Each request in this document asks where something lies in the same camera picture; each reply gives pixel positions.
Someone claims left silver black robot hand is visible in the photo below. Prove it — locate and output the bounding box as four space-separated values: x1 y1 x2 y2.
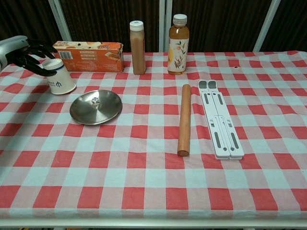
0 35 58 77

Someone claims red white checkered tablecloth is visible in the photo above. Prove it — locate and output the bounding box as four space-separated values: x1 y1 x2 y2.
0 50 307 220

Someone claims white folding laptop stand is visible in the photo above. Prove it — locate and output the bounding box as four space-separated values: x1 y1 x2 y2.
198 80 245 161

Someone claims dark brown partition panel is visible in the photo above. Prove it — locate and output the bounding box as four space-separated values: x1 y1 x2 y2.
0 0 72 57
254 0 307 52
47 0 166 53
165 0 281 52

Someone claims wooden rolling pin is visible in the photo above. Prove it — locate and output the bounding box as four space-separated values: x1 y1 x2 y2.
177 84 191 157

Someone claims orange cardboard carton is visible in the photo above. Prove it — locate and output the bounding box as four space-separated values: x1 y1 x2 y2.
51 41 125 73

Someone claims brown bottle white cap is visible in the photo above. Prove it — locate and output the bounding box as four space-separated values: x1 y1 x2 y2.
129 20 147 75

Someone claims white paper cup blue band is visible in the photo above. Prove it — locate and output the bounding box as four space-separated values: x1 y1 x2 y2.
42 58 77 95

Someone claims orange tea bottle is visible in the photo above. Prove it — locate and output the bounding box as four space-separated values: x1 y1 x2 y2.
167 13 190 75

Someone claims round metal plate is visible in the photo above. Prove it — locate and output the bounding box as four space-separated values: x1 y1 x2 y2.
69 90 123 126

